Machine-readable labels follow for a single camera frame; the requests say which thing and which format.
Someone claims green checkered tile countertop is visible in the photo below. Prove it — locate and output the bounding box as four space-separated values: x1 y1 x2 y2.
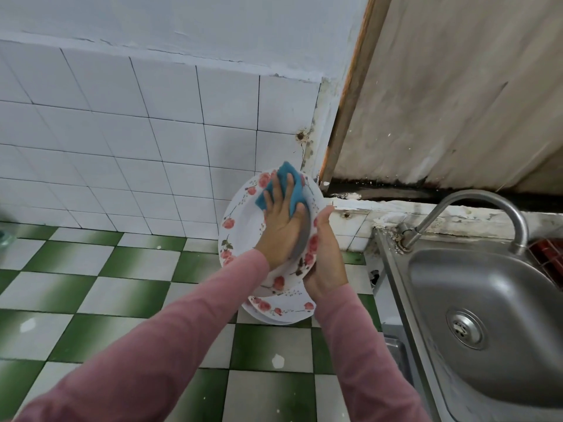
0 222 388 422

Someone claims person's left forearm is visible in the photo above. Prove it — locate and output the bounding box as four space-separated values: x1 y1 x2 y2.
13 249 270 422

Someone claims stainless steel sink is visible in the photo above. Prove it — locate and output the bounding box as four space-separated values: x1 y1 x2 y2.
374 226 563 422

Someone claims chrome faucet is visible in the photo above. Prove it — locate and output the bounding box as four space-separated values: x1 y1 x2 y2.
394 189 530 254

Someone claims weathered wooden board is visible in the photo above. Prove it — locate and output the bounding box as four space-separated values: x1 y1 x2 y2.
321 0 563 194

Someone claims wire dish rack red tray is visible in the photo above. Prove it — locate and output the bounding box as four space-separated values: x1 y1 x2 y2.
530 237 563 287

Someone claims person's left hand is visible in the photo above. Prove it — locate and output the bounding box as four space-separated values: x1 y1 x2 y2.
253 169 311 271

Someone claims person's right forearm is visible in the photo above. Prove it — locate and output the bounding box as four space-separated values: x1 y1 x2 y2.
313 284 432 422

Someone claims person's right hand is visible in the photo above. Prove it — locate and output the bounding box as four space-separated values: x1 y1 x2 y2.
303 205 350 302

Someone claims blue cleaning cloth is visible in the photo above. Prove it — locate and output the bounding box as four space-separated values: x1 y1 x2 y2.
255 161 311 216

